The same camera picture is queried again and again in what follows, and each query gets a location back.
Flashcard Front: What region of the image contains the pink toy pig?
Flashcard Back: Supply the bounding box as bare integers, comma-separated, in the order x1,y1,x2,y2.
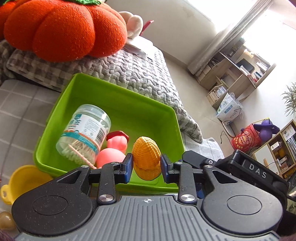
96,131,130,169

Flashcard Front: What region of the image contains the toy corn cob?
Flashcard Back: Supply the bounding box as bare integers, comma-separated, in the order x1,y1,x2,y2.
132,137,161,181

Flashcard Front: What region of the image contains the cotton swab jar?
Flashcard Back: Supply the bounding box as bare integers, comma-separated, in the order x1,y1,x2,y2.
56,104,111,165

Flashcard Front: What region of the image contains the tan rubber octopus toy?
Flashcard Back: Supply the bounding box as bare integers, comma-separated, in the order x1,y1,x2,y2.
0,211,16,230

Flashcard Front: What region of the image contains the red snack bucket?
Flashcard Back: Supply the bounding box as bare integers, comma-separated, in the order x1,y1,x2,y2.
231,124,261,153

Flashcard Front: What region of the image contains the purple plush toy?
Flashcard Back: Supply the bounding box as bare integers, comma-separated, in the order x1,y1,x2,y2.
248,118,280,143

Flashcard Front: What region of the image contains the white paper shopping bag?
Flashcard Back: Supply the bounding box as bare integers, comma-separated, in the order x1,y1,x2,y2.
216,93,243,125

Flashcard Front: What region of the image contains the green plastic storage bin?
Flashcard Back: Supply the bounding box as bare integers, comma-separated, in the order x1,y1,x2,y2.
33,72,186,194

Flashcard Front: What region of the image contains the yellow toy pot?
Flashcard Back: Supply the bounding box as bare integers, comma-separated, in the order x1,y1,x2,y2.
1,165,53,205

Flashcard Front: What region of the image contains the wooden shelf desk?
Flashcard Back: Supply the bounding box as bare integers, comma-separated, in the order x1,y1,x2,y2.
197,38,276,109

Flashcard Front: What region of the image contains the grey checked quilt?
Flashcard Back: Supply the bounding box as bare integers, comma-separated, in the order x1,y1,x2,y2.
1,40,203,143

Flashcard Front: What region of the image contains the grey curtain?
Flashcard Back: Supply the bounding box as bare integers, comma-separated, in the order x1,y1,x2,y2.
187,1,273,76

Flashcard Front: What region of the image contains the right orange pumpkin cushion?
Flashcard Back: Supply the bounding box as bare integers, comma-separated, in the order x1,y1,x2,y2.
4,1,127,62

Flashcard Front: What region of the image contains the orange pumpkin cushion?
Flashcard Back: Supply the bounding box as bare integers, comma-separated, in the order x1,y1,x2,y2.
0,0,23,41
4,1,127,62

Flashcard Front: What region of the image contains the white pink plush toy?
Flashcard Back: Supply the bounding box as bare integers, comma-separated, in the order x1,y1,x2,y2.
119,11,144,39

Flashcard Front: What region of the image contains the left orange pumpkin cushion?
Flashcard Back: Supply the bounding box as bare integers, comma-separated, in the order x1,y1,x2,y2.
0,0,23,41

